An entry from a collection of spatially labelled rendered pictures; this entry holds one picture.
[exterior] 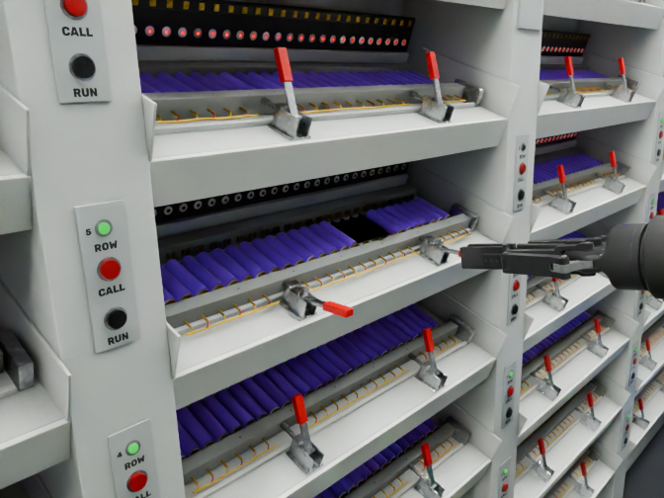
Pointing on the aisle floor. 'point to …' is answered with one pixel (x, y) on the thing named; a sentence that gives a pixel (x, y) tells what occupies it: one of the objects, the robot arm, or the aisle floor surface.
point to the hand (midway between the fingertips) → (488, 256)
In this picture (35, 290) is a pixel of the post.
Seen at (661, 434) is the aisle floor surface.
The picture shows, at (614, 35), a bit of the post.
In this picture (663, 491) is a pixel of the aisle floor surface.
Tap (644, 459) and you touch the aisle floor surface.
